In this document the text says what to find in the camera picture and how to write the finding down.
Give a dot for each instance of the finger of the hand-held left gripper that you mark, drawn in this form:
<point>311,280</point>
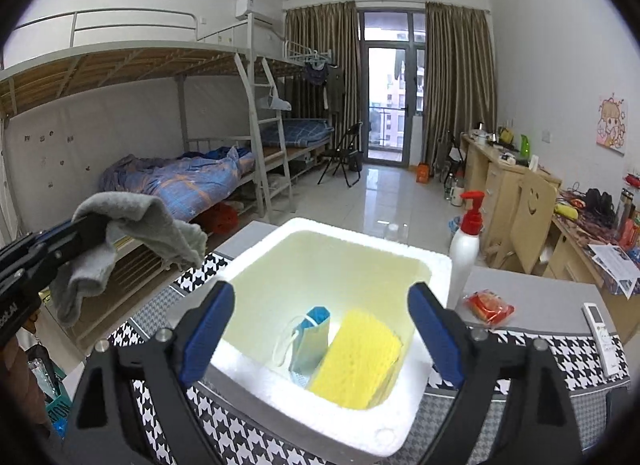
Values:
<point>55,236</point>
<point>85,242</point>

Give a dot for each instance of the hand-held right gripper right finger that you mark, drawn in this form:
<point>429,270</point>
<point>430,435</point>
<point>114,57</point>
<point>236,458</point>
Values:
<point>435,340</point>

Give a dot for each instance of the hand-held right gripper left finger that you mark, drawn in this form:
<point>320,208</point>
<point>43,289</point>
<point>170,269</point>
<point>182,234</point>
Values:
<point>205,340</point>

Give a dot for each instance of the grey sock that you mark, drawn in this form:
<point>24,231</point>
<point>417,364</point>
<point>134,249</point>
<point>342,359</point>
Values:
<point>150,220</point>

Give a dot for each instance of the yellow sponge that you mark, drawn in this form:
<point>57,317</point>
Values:
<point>360,360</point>

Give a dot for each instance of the blue face mask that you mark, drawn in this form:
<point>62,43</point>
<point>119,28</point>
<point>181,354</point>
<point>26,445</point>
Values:
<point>312,350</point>

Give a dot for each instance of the white foam box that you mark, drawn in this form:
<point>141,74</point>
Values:
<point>320,265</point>

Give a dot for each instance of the person's left hand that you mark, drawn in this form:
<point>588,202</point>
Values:
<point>25,380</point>

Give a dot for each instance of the red snack packet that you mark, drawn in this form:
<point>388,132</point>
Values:
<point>487,307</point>

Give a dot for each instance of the white pump bottle red cap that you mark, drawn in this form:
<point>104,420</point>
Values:
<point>465,260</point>

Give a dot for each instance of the clear plastic cup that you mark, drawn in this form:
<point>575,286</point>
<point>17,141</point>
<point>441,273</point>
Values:
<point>393,232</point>

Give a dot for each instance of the red bag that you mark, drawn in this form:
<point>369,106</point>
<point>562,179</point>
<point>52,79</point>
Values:
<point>222,217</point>

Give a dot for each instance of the houndstooth table mat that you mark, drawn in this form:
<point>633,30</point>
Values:
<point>565,360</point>

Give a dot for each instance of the white mug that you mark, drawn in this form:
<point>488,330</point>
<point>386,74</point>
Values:
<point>457,195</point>

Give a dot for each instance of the wooden desk with colourful mat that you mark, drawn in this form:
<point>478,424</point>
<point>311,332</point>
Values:
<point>565,255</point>

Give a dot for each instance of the wooden chair with smiley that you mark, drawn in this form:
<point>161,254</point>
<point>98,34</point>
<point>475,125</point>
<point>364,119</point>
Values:
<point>530,210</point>

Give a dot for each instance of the white remote control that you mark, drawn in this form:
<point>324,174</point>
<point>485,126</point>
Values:
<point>600,335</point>

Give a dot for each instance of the orange bag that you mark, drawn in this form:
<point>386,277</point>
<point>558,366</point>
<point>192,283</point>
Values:
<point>422,173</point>

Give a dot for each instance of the white metal bunk bed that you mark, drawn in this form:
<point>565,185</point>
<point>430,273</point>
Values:
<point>100,65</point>
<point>300,151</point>

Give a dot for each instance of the yellow pouch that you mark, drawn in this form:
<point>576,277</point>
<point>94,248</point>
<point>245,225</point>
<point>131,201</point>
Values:
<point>566,210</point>

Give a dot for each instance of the colourful desk mat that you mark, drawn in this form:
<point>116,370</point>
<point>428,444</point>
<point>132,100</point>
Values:
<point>585,230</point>

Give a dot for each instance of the black smartphone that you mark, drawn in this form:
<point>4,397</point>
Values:
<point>617,405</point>

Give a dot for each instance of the printed paper sheets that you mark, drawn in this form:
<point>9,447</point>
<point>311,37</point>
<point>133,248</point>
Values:
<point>615,265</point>

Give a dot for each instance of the black folding chair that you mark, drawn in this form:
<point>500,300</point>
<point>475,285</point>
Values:
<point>342,155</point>

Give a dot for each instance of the white cooking pot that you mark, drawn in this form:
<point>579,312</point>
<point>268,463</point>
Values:
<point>481,135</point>

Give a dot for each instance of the green jug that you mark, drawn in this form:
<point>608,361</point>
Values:
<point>526,145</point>

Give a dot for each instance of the black bag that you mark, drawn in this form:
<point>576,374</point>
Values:
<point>600,201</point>

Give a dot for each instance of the blue checked mattress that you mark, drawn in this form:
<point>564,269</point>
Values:
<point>295,130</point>

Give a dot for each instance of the dark steel thermos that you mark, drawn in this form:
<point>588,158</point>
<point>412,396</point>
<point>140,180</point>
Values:
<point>625,207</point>

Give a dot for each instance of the glass balcony door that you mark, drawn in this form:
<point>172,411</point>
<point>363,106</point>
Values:
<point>392,90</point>

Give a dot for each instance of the red lidded container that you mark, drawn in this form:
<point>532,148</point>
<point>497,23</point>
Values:
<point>632,180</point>

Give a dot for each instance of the brown curtain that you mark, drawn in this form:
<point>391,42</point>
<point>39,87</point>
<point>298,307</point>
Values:
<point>325,30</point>
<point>460,75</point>

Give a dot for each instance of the dark hanging clothes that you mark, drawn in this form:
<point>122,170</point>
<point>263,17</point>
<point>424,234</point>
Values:
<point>320,80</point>

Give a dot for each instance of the white air conditioner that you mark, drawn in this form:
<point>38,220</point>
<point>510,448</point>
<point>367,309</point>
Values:
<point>257,7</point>

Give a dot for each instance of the grey padded wall board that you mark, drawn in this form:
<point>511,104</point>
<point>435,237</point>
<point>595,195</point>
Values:
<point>100,145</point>

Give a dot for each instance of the cartoon wall poster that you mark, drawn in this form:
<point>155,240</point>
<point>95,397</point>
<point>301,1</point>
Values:
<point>611,122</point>

